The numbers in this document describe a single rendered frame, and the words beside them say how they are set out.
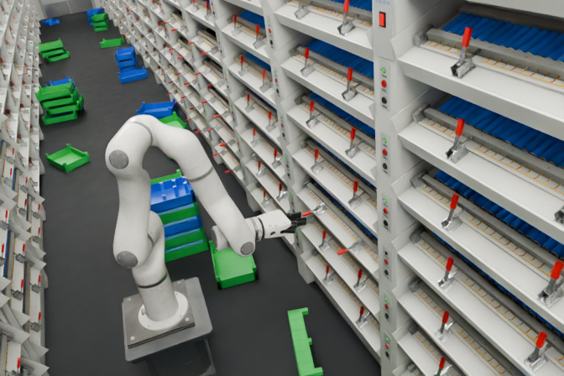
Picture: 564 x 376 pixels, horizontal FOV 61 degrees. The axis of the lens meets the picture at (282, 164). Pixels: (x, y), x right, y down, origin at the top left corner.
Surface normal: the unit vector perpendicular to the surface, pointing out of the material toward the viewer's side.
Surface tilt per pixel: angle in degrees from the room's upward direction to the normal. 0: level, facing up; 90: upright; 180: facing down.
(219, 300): 0
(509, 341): 23
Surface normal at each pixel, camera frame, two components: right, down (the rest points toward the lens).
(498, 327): -0.46, -0.68
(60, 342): -0.12, -0.86
